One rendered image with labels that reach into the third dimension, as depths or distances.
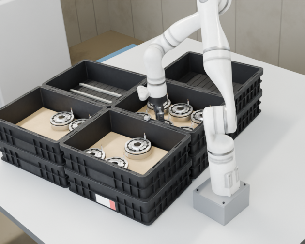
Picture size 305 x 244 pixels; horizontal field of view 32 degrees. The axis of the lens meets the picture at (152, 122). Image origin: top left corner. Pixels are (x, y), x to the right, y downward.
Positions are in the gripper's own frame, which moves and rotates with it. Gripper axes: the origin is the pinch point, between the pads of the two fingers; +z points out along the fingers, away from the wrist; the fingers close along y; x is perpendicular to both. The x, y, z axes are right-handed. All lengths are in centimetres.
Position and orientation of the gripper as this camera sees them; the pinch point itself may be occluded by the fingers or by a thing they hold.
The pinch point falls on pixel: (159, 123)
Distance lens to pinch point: 216.4
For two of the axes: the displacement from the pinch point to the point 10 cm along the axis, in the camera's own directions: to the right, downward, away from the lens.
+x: -9.9, 1.4, -0.9
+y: -1.6, -5.2, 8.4
